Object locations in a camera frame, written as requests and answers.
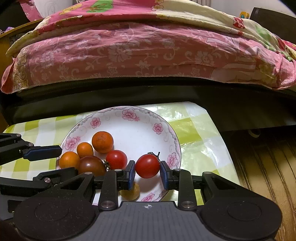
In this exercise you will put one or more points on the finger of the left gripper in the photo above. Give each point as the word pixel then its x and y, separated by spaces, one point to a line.
pixel 13 147
pixel 40 183

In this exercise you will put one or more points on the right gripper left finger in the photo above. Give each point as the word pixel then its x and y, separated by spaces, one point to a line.
pixel 111 183

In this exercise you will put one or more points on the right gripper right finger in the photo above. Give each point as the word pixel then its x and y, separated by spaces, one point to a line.
pixel 182 181

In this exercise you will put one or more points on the red cherry tomato with stem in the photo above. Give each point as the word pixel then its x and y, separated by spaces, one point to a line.
pixel 148 165

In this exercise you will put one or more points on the tan longan fruit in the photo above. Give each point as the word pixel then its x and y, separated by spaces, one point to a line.
pixel 131 195

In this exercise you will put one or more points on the dark brown tomato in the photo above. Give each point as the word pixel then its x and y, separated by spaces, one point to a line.
pixel 92 164

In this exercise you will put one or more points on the green checkered tablecloth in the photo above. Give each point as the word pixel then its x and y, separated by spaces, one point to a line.
pixel 202 147

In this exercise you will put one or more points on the large orange tangerine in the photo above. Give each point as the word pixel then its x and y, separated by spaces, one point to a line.
pixel 102 142

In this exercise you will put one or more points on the small orange kumquat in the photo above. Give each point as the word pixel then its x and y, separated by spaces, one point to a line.
pixel 84 149

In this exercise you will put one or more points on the orange tangerine front left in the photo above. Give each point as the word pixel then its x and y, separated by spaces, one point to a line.
pixel 69 159

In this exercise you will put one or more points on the floral white porcelain plate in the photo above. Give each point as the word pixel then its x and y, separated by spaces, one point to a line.
pixel 135 131

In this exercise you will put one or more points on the pink floral bed sheet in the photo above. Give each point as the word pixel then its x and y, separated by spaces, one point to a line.
pixel 139 50

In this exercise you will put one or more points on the colourful cartoon quilt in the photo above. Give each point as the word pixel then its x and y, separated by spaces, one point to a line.
pixel 187 12

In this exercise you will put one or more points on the yellow toy box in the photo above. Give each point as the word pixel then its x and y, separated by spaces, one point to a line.
pixel 244 15

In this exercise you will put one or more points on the dark wooden headboard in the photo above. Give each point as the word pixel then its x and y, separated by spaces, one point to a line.
pixel 278 23

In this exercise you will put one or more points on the dark wooden bed frame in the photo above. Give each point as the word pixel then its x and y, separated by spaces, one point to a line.
pixel 232 106

